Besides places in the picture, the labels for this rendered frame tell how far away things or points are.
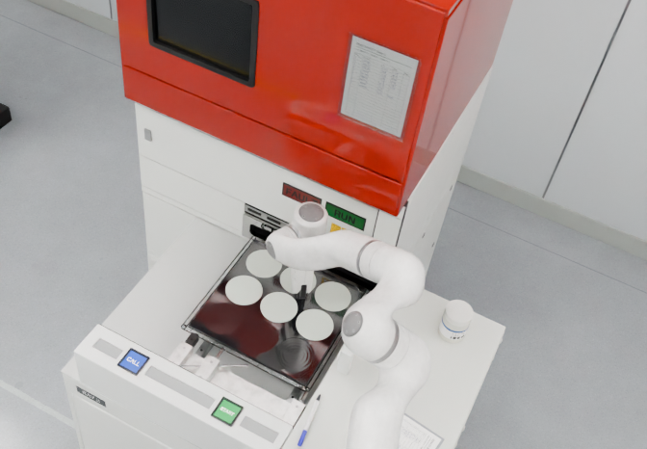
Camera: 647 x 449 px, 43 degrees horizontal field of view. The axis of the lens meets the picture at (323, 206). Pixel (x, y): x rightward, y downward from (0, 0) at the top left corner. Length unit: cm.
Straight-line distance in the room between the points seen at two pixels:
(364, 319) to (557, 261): 225
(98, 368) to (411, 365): 78
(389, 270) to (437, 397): 45
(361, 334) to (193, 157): 94
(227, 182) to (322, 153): 42
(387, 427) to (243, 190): 95
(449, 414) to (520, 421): 123
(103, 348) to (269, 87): 74
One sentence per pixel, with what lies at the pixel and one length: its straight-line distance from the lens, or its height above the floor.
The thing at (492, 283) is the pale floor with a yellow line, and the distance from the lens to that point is 356.
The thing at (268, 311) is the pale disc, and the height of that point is 90.
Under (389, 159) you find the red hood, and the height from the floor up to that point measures 140.
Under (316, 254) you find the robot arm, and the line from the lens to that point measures 187.
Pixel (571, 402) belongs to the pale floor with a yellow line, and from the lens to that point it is 334.
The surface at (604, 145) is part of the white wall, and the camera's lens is 361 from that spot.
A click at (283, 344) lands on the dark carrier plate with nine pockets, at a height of 90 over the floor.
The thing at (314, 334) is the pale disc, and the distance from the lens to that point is 215.
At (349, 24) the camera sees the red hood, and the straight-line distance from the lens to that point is 173.
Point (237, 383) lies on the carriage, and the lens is 208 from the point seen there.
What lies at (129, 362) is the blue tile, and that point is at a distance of 202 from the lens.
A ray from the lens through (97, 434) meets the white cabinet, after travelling 238.
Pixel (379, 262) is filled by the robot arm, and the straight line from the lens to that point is 173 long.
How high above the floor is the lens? 267
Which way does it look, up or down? 47 degrees down
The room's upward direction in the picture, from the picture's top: 9 degrees clockwise
